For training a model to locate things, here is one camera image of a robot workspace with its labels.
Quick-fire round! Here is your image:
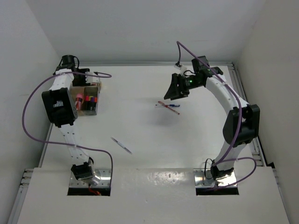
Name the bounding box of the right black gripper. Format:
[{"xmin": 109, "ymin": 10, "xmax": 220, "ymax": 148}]
[{"xmin": 164, "ymin": 73, "xmax": 202, "ymax": 101}]

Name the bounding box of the blue gel pen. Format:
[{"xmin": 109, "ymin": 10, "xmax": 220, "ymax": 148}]
[{"xmin": 155, "ymin": 104, "xmax": 180, "ymax": 107}]

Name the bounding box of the red gel pen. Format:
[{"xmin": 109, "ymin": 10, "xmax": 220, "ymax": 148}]
[{"xmin": 157, "ymin": 101, "xmax": 180, "ymax": 115}]

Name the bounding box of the clear thin ballpoint pen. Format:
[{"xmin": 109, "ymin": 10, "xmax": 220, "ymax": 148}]
[{"xmin": 111, "ymin": 137, "xmax": 132, "ymax": 154}]

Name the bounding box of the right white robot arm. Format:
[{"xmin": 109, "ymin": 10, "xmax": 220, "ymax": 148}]
[{"xmin": 164, "ymin": 56, "xmax": 260, "ymax": 180}]

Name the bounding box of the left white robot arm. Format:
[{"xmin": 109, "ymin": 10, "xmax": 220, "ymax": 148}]
[{"xmin": 42, "ymin": 55, "xmax": 94, "ymax": 185}]

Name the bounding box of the clear compartment organizer tray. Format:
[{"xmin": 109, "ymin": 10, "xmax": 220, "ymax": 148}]
[{"xmin": 70, "ymin": 82, "xmax": 102, "ymax": 116}]

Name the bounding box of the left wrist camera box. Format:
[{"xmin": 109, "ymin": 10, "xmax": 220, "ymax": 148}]
[{"xmin": 85, "ymin": 71, "xmax": 100, "ymax": 85}]

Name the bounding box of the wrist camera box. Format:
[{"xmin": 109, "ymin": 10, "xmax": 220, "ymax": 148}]
[
  {"xmin": 174, "ymin": 62, "xmax": 188, "ymax": 76},
  {"xmin": 85, "ymin": 71, "xmax": 100, "ymax": 85}
]

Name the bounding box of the aluminium table edge rail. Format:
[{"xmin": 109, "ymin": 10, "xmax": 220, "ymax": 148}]
[{"xmin": 80, "ymin": 62, "xmax": 234, "ymax": 67}]

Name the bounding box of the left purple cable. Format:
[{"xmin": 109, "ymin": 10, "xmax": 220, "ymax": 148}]
[{"xmin": 21, "ymin": 71, "xmax": 114, "ymax": 185}]

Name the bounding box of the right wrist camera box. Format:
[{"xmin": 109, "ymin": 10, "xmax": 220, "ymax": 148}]
[{"xmin": 174, "ymin": 62, "xmax": 188, "ymax": 76}]

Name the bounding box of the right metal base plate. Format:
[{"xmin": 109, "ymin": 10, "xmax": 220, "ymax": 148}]
[{"xmin": 193, "ymin": 168, "xmax": 237, "ymax": 189}]

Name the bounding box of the metal base plate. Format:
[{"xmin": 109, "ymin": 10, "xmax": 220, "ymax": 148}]
[
  {"xmin": 69, "ymin": 168, "xmax": 112, "ymax": 188},
  {"xmin": 193, "ymin": 168, "xmax": 237, "ymax": 189}
]

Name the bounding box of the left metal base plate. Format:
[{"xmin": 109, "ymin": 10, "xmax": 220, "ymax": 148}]
[{"xmin": 69, "ymin": 168, "xmax": 112, "ymax": 188}]

